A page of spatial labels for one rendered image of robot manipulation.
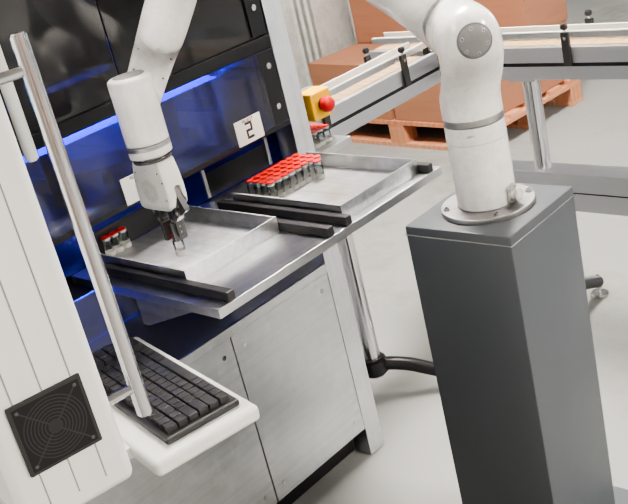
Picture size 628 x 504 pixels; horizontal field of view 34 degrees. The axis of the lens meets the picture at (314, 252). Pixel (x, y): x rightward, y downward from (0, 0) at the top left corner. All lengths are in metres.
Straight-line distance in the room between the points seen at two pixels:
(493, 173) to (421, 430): 1.16
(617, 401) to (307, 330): 0.91
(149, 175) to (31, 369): 0.61
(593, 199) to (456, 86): 1.19
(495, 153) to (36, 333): 0.97
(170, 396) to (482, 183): 0.74
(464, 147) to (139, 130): 0.62
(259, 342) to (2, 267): 1.19
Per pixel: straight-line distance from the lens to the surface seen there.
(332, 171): 2.45
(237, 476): 2.59
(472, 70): 1.93
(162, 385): 1.80
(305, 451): 2.74
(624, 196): 3.03
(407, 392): 3.19
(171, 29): 1.91
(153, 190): 2.00
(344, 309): 2.74
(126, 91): 1.93
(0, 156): 1.42
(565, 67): 2.94
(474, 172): 2.03
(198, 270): 2.03
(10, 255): 1.45
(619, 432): 2.89
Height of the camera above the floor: 1.65
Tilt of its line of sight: 22 degrees down
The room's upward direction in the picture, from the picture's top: 14 degrees counter-clockwise
